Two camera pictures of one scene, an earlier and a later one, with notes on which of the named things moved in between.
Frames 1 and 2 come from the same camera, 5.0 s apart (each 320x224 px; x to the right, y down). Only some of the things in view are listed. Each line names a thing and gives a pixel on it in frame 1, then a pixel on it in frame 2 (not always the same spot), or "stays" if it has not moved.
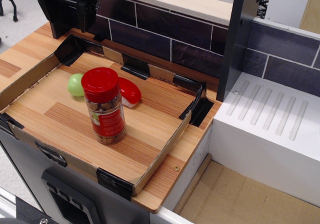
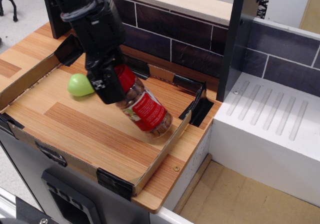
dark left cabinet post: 64,14 stays
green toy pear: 74,85 stays
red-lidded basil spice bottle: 101,87 to 141,106
